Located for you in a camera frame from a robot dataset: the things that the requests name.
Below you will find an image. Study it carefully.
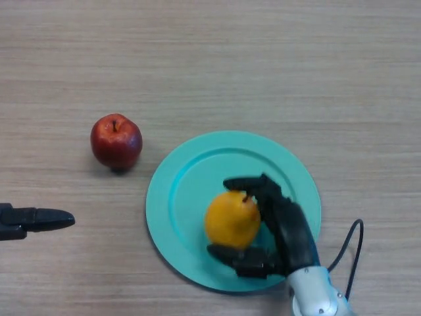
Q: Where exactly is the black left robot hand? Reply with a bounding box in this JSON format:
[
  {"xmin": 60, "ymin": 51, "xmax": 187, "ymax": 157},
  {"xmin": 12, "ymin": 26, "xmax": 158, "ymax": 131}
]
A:
[{"xmin": 0, "ymin": 203, "xmax": 76, "ymax": 241}]

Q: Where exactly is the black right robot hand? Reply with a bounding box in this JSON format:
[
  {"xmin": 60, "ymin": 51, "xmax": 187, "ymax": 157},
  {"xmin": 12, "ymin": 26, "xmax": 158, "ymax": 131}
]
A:
[{"xmin": 206, "ymin": 173, "xmax": 322, "ymax": 279}]

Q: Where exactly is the yellow pear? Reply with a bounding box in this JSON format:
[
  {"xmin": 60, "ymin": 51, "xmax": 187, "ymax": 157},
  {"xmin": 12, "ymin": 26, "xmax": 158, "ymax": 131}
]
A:
[{"xmin": 204, "ymin": 192, "xmax": 262, "ymax": 250}]

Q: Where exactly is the turquoise round plate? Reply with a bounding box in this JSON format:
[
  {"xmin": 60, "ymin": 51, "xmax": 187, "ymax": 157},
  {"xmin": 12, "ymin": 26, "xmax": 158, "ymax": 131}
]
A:
[{"xmin": 145, "ymin": 130, "xmax": 322, "ymax": 294}]

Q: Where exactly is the red apple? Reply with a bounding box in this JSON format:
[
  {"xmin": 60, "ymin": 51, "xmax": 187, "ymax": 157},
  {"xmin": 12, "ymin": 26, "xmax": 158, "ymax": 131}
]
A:
[{"xmin": 90, "ymin": 113, "xmax": 143, "ymax": 171}]

